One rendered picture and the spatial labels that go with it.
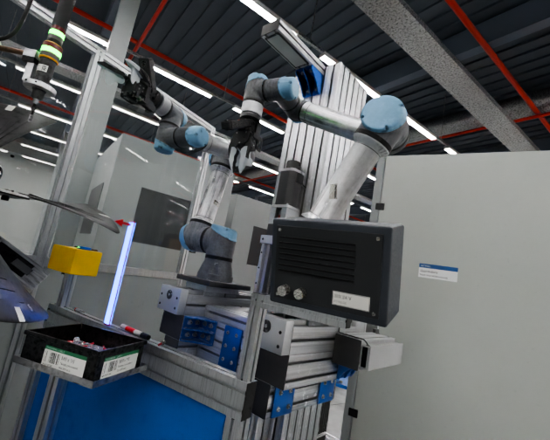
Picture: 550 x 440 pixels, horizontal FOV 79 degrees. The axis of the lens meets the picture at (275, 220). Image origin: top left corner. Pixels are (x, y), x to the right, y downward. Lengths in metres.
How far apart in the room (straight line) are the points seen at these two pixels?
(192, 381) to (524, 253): 1.75
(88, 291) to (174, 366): 1.09
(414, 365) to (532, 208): 1.05
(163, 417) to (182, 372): 0.14
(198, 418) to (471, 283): 1.61
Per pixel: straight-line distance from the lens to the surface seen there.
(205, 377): 0.90
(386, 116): 0.97
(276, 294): 0.75
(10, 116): 1.20
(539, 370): 2.15
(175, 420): 1.00
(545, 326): 2.14
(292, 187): 1.32
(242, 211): 4.67
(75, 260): 1.35
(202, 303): 1.34
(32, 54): 1.11
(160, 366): 1.00
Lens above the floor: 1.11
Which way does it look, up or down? 9 degrees up
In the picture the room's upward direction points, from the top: 10 degrees clockwise
